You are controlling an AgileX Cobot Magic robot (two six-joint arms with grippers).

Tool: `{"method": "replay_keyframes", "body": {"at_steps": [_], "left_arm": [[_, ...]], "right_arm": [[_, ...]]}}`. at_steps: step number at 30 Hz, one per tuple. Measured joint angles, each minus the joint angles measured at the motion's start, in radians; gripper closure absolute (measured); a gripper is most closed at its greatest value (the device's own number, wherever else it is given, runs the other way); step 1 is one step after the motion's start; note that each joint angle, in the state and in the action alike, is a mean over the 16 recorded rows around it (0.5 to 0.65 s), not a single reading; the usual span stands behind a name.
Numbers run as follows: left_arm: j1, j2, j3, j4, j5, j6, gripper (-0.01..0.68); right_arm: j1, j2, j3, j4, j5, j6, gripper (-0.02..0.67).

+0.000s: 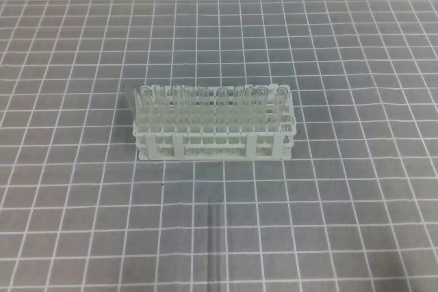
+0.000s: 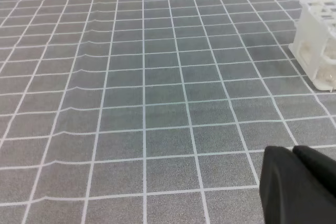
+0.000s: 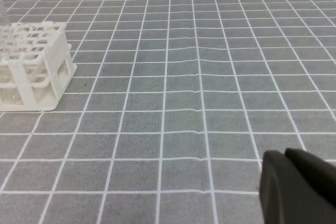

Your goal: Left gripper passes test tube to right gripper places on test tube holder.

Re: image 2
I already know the white test tube rack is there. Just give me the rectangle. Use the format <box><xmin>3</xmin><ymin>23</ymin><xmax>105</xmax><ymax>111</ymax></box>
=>
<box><xmin>289</xmin><ymin>0</ymin><xmax>335</xmax><ymax>92</ymax></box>

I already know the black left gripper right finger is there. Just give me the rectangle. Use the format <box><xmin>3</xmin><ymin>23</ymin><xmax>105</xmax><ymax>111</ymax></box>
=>
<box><xmin>292</xmin><ymin>145</ymin><xmax>335</xmax><ymax>197</ymax></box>

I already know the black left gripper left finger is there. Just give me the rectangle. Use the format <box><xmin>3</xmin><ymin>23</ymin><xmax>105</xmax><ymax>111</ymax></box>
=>
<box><xmin>259</xmin><ymin>146</ymin><xmax>335</xmax><ymax>223</ymax></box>

